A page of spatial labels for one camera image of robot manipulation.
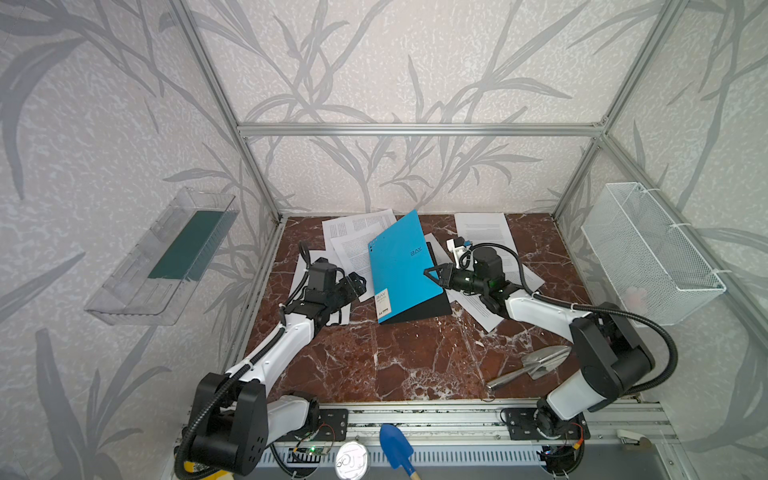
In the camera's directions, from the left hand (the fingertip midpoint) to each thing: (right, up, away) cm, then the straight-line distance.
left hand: (362, 276), depth 87 cm
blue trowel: (+11, -40, -16) cm, 44 cm away
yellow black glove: (-16, -22, -45) cm, 52 cm away
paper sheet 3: (+25, +5, +20) cm, 33 cm away
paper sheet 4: (+48, +14, +30) cm, 58 cm away
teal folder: (+11, +5, +4) cm, 13 cm away
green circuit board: (-10, -40, -16) cm, 44 cm away
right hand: (+19, +4, -2) cm, 19 cm away
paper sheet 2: (-7, +7, +22) cm, 24 cm away
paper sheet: (-8, +17, +32) cm, 37 cm away
